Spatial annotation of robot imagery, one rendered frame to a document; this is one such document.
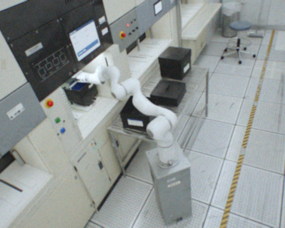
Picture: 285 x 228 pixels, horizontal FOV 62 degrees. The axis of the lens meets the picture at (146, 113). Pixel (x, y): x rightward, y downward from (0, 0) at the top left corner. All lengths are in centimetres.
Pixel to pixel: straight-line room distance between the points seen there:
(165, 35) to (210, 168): 188
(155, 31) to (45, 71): 217
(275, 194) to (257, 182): 19
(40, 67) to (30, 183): 84
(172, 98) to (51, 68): 114
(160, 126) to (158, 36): 218
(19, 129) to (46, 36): 59
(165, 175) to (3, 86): 118
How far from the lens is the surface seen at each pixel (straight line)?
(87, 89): 229
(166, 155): 176
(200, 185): 265
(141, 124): 209
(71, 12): 182
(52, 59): 170
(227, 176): 273
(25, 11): 160
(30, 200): 190
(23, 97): 159
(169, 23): 341
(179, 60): 260
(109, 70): 178
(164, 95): 233
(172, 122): 160
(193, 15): 424
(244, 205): 258
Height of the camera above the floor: 221
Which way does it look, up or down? 39 degrees down
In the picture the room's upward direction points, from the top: 10 degrees counter-clockwise
